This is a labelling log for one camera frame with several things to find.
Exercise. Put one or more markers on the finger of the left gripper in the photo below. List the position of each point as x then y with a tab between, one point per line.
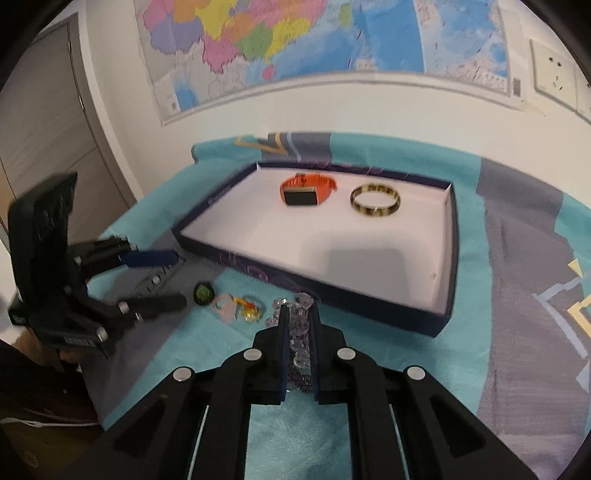
143	306
138	258

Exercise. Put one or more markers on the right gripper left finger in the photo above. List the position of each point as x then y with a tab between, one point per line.
193	425

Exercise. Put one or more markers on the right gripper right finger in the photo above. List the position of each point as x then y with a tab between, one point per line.
403	424

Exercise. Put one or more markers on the orange smart band watch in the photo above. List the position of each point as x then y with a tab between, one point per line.
307	189

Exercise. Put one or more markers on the tortoiseshell bangle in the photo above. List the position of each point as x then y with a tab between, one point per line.
375	200

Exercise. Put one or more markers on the left human hand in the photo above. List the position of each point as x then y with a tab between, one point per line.
28	344

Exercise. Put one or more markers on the teal grey bed sheet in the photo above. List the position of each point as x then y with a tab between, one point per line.
512	352

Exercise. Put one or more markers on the grey wooden door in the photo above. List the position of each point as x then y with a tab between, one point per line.
49	125

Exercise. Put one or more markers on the navy shallow cardboard box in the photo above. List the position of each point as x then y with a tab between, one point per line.
400	270

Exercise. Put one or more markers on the colourful wall map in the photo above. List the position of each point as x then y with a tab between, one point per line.
202	52

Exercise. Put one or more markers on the white wall socket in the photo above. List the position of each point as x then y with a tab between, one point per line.
554	75

